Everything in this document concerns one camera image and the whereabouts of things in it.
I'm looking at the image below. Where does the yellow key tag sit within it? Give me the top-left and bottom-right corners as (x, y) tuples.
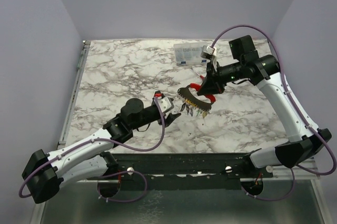
(202, 111), (208, 118)

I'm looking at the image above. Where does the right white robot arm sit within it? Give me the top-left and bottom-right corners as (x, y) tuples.
(197, 35), (332, 177)

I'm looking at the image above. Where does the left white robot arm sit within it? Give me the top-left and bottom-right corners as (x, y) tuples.
(18, 92), (180, 204)

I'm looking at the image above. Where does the red blue screwdriver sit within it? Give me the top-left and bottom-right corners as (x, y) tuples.
(191, 68), (204, 80)

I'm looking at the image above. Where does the clear plastic screw box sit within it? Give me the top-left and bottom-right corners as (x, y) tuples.
(173, 42), (207, 66)

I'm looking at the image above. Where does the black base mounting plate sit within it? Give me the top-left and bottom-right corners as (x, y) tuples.
(100, 152), (273, 190)

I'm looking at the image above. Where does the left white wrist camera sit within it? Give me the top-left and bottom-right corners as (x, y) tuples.
(154, 91), (174, 113)

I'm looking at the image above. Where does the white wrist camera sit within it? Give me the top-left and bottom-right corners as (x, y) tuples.
(154, 91), (174, 113)
(201, 45), (218, 71)

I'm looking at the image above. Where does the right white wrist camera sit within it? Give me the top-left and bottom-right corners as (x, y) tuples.
(201, 45), (218, 71)

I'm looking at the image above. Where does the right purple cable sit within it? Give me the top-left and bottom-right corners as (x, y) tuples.
(212, 25), (337, 176)

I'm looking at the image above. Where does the left side metal rail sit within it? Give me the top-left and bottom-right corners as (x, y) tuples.
(57, 40), (91, 147)

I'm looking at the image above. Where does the aluminium frame rail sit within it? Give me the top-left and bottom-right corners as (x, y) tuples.
(86, 157), (321, 182)

